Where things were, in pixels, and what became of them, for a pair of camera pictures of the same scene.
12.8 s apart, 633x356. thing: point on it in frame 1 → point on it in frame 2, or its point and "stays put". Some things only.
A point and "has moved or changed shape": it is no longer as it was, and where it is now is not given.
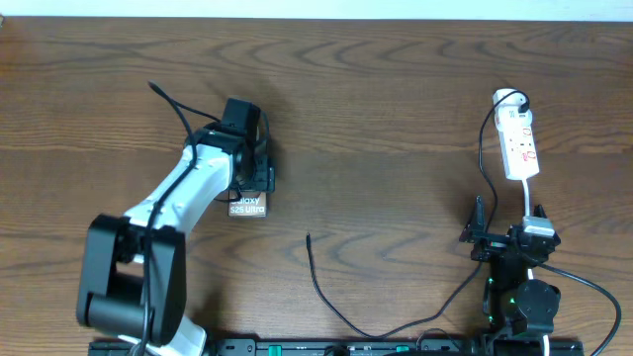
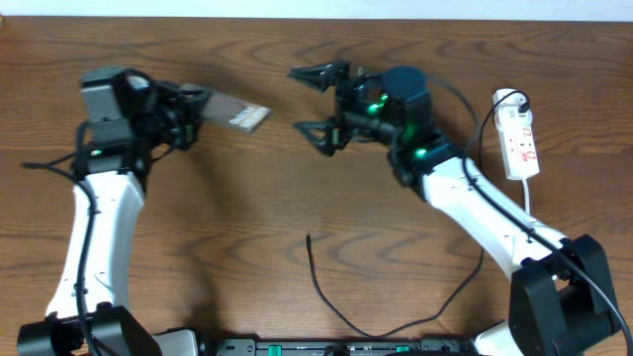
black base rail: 320,348 stays put
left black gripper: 266,180 → 189,104
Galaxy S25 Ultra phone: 248,205 has moved or changed shape
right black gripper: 475,230 → 334,137
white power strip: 516,134 stays put
